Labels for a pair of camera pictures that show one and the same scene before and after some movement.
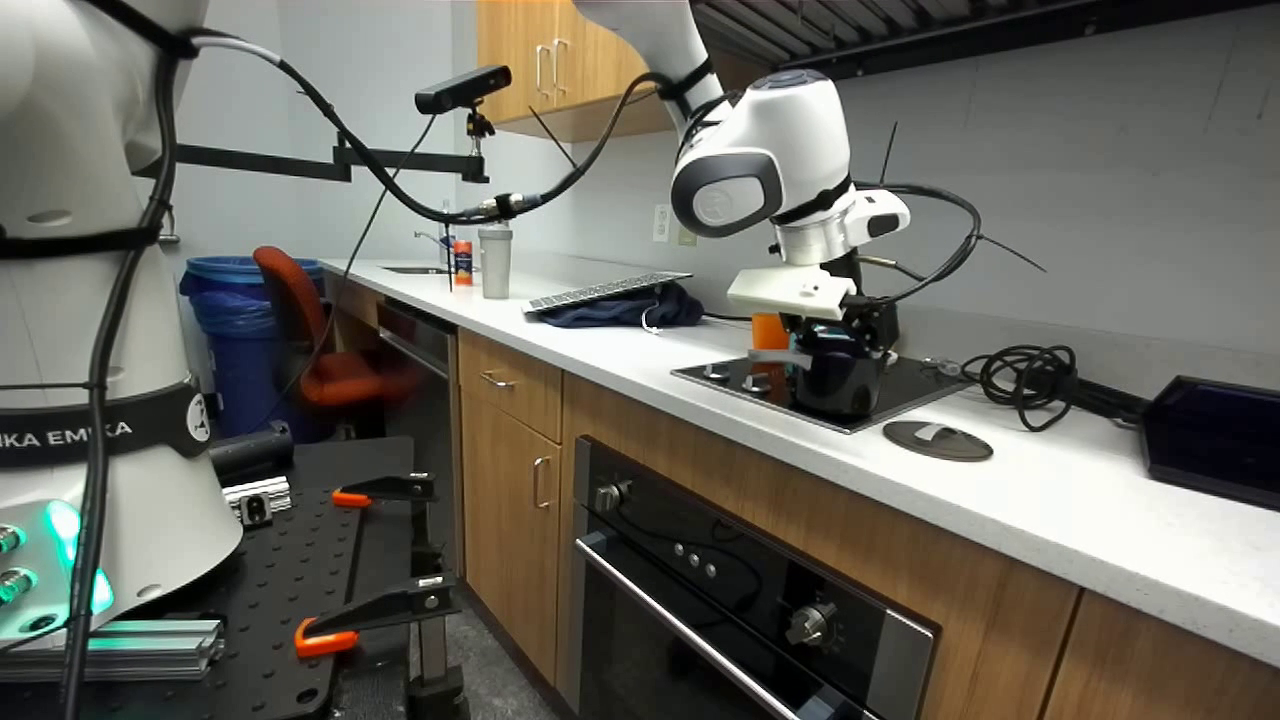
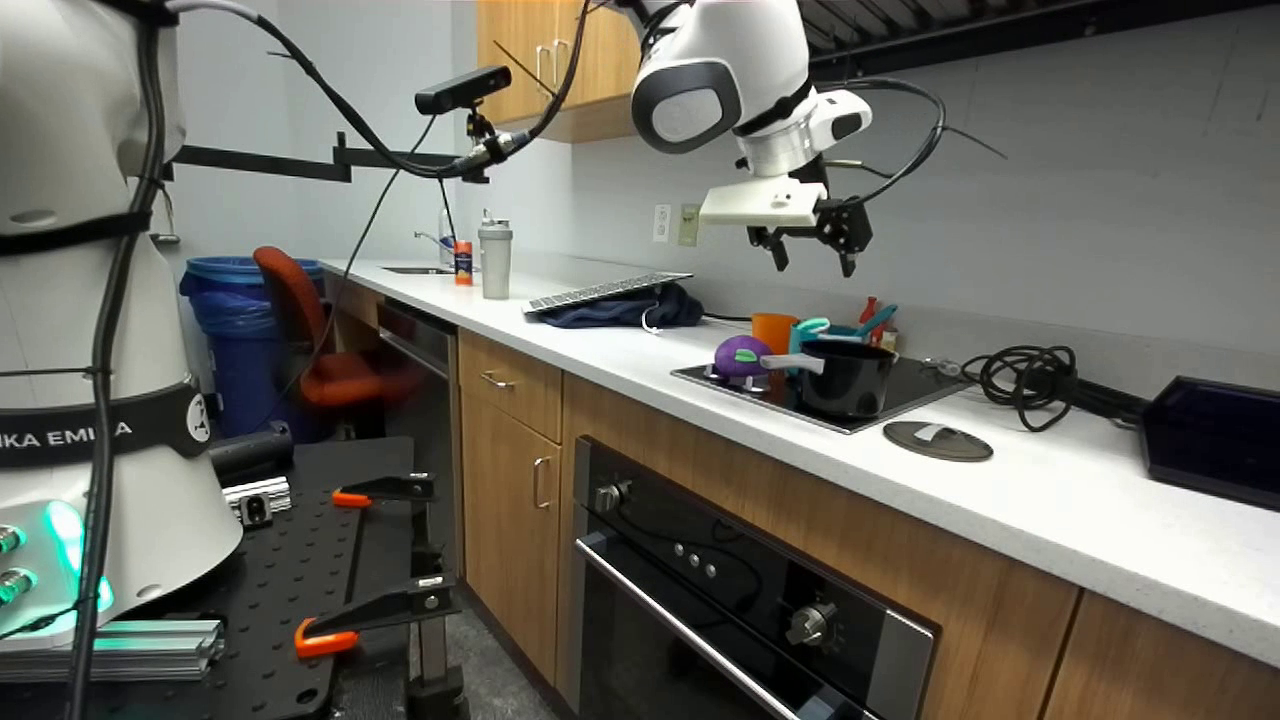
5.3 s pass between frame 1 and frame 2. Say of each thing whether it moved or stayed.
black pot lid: stayed
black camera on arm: stayed
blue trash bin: stayed
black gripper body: moved
